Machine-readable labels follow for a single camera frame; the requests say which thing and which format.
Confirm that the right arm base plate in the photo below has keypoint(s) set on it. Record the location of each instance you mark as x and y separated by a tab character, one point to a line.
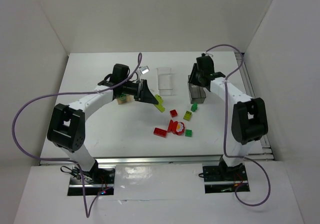
217	182

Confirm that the green lego near flower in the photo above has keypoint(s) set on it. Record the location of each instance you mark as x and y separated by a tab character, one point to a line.
188	133

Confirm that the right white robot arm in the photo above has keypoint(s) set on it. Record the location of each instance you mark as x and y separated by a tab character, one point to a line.
245	116

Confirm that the lime stepped lego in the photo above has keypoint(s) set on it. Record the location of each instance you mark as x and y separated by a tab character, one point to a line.
159	106

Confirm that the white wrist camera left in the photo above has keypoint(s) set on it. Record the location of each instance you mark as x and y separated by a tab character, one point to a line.
143	70

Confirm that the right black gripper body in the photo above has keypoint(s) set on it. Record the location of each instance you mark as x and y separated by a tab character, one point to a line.
195	75

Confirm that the small red square lego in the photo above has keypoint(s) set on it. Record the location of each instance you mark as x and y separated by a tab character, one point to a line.
173	113

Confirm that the aluminium rail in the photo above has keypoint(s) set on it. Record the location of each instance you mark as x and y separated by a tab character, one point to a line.
166	159
261	147

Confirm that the grey translucent container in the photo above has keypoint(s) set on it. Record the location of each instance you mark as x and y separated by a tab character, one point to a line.
197	93

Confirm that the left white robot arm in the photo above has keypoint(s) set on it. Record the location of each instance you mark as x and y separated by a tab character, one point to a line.
67	125

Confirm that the green lego near right gripper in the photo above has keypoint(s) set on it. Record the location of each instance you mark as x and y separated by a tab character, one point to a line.
194	107

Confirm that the red rectangular lego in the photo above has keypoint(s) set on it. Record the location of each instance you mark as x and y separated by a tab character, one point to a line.
160	132

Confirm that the green lego under plate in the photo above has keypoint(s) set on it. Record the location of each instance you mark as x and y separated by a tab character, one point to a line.
122	98

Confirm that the red flower lego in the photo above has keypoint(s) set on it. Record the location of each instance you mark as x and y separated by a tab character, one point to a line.
176	127

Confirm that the clear plastic container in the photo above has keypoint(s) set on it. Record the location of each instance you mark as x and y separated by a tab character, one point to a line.
165	81

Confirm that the aluminium rail right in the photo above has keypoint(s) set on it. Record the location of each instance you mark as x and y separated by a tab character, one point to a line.
261	147

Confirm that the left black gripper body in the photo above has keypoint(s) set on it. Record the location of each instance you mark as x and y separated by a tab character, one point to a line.
142	91

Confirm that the aluminium rail front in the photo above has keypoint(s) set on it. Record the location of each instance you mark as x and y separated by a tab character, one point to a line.
166	159

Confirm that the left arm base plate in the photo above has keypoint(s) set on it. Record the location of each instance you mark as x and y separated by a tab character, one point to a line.
103	183

